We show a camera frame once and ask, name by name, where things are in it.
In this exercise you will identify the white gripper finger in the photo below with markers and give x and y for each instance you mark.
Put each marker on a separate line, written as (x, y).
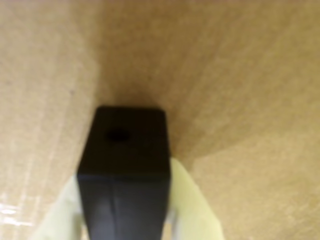
(62, 220)
(192, 215)

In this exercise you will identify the brown cardboard sheet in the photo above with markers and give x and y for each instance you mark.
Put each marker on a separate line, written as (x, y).
(237, 87)

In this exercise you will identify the black rectangular block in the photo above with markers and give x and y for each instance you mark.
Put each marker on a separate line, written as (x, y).
(125, 175)

